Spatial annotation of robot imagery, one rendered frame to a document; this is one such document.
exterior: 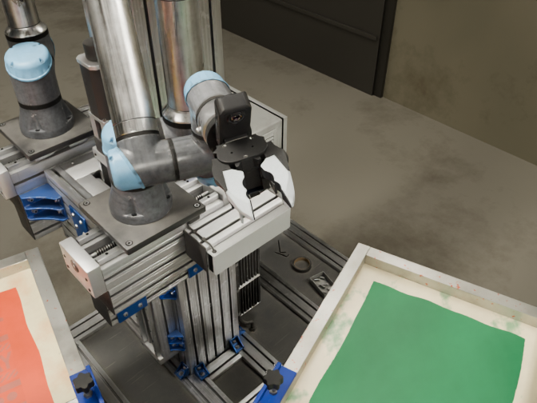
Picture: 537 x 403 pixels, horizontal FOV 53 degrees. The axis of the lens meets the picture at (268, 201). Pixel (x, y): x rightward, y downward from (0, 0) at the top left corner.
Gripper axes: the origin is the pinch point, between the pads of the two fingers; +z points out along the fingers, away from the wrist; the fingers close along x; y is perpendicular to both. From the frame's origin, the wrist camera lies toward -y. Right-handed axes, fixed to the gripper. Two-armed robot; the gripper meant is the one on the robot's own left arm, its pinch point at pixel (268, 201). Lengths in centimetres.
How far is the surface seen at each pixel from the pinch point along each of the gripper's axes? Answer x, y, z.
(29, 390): 57, 65, -34
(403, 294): -40, 78, -31
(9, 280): 61, 65, -72
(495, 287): -129, 187, -85
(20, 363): 59, 65, -43
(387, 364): -25, 76, -13
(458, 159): -175, 194, -187
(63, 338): 47, 63, -44
